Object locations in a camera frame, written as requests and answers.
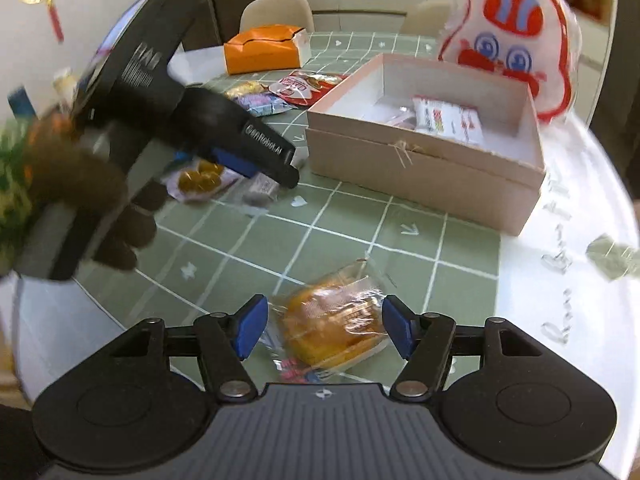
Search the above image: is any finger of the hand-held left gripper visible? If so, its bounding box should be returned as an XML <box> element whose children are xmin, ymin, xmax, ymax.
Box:
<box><xmin>207</xmin><ymin>112</ymin><xmax>301</xmax><ymax>190</ymax></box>

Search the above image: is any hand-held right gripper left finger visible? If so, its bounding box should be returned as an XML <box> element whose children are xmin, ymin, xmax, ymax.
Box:
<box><xmin>112</xmin><ymin>294</ymin><xmax>269</xmax><ymax>404</ymax></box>

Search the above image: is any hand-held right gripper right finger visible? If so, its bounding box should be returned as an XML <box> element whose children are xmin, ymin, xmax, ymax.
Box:
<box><xmin>381</xmin><ymin>294</ymin><xmax>539</xmax><ymax>403</ymax></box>

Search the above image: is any blue pink printed packet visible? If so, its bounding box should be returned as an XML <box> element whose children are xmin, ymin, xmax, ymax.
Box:
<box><xmin>239</xmin><ymin>92</ymin><xmax>296</xmax><ymax>118</ymax></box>

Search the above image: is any small grey packet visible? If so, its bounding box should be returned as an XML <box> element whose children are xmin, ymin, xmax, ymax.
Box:
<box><xmin>240</xmin><ymin>175</ymin><xmax>281</xmax><ymax>208</ymax></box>

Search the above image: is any clear bread packet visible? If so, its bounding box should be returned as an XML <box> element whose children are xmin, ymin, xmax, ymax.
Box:
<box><xmin>267</xmin><ymin>259</ymin><xmax>396</xmax><ymax>386</ymax></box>

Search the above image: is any golden candy packet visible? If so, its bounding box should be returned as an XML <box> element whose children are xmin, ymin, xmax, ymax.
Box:
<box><xmin>162</xmin><ymin>157</ymin><xmax>241</xmax><ymax>206</ymax></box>

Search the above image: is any pink cardboard box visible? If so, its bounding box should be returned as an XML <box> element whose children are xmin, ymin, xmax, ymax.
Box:
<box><xmin>305</xmin><ymin>52</ymin><xmax>547</xmax><ymax>236</ymax></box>

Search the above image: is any white red snack packet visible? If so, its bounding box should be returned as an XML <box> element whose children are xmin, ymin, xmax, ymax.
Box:
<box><xmin>412</xmin><ymin>95</ymin><xmax>488</xmax><ymax>147</ymax></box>

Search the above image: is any person's left hand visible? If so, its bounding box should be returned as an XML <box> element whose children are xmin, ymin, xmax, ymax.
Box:
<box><xmin>27</xmin><ymin>115</ymin><xmax>168</xmax><ymax>271</ymax></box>

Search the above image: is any green checked table mat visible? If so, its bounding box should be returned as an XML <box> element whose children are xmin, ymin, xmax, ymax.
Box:
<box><xmin>75</xmin><ymin>30</ymin><xmax>503</xmax><ymax>386</ymax></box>

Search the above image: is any orange tissue box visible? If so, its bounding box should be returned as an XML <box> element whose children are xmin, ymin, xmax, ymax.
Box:
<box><xmin>223</xmin><ymin>25</ymin><xmax>311</xmax><ymax>76</ymax></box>

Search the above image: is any beige chair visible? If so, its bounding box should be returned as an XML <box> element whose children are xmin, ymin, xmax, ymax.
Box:
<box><xmin>400</xmin><ymin>0</ymin><xmax>458</xmax><ymax>37</ymax></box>
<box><xmin>239</xmin><ymin>0</ymin><xmax>316</xmax><ymax>35</ymax></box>

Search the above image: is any white red bunny bag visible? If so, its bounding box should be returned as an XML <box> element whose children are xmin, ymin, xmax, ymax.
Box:
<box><xmin>437</xmin><ymin>0</ymin><xmax>583</xmax><ymax>121</ymax></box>

